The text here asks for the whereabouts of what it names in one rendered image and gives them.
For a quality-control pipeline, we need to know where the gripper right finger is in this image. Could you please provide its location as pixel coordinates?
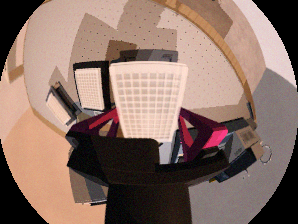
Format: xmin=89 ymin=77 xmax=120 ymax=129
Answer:
xmin=178 ymin=107 xmax=228 ymax=162

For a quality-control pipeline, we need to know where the white well plate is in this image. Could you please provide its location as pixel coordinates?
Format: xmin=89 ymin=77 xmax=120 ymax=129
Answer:
xmin=75 ymin=68 xmax=104 ymax=110
xmin=46 ymin=93 xmax=71 ymax=125
xmin=109 ymin=61 xmax=188 ymax=142

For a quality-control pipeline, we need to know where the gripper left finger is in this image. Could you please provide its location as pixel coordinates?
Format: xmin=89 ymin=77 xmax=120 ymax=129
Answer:
xmin=69 ymin=107 xmax=119 ymax=137

